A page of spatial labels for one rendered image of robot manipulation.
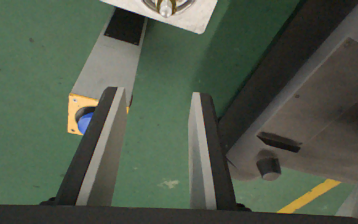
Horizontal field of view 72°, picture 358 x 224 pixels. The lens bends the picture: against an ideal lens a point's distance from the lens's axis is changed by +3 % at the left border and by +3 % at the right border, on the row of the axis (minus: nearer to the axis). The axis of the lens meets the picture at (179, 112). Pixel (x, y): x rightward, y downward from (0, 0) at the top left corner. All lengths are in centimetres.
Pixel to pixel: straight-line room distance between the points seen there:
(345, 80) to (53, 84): 68
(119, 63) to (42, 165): 77
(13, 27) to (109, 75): 38
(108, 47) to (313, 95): 37
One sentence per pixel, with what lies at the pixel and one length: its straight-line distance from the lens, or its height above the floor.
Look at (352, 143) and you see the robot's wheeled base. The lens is 71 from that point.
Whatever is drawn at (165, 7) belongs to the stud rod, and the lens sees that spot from 21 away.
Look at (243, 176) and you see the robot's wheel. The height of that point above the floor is 20.
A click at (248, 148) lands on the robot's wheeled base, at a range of 57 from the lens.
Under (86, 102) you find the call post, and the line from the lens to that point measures 31.
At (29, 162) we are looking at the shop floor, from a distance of 108.
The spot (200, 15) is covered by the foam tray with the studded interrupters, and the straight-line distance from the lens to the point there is 38.
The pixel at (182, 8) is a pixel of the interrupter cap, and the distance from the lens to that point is 30.
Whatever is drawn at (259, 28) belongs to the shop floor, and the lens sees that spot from 62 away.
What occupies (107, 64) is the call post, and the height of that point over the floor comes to 24.
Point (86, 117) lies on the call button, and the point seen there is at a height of 33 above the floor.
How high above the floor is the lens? 53
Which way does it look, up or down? 46 degrees down
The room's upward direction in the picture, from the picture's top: 180 degrees clockwise
